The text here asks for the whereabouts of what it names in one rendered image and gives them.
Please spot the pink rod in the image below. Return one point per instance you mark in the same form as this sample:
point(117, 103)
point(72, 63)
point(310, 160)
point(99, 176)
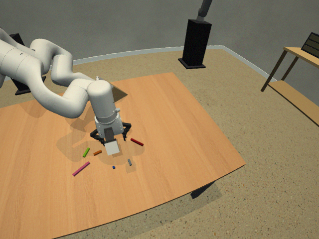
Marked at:
point(81, 168)

